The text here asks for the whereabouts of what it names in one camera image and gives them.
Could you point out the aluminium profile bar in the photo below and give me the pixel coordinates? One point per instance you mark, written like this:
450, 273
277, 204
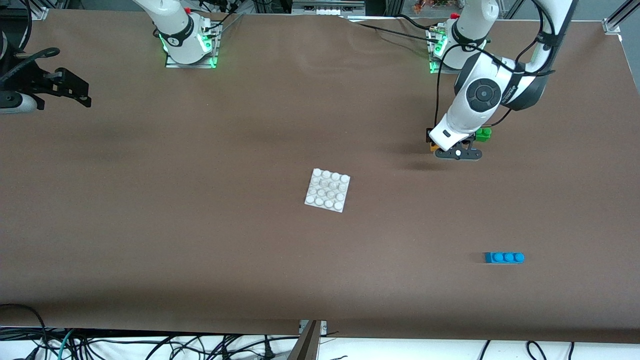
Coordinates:
305, 345

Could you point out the white studded base plate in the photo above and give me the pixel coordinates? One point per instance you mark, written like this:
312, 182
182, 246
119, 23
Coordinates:
327, 191

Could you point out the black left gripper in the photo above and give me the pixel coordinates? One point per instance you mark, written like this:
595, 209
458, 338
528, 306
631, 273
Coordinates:
430, 136

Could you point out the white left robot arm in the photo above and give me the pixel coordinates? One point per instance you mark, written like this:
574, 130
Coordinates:
480, 95

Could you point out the blue three-stud block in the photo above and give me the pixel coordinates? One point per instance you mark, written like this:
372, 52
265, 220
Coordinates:
504, 258

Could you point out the aluminium corner profile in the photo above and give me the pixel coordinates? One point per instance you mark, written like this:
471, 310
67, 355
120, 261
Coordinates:
39, 14
614, 24

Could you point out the grey aluminium frame piece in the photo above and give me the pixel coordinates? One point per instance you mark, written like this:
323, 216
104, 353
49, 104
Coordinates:
325, 7

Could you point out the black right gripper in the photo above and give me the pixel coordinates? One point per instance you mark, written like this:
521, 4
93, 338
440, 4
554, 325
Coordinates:
24, 80

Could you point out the green two-stud block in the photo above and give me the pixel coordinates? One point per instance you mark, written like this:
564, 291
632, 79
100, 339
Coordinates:
485, 134

